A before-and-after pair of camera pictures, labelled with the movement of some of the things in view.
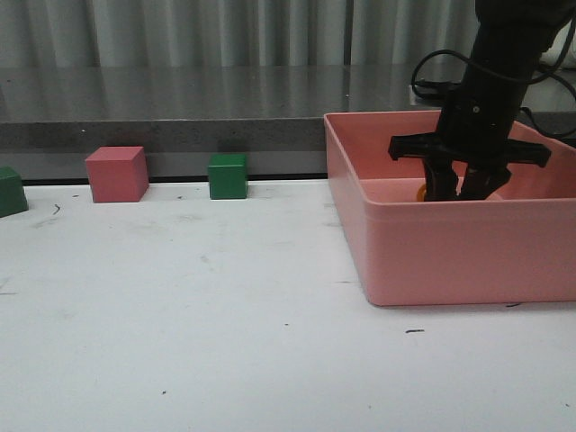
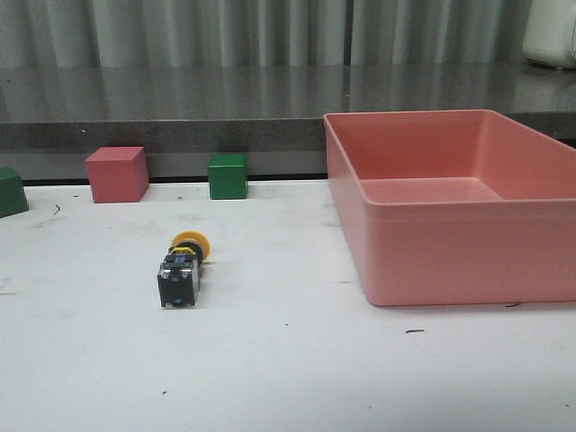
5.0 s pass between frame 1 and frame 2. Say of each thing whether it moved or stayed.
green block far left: stayed
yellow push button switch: moved
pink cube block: stayed
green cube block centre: stayed
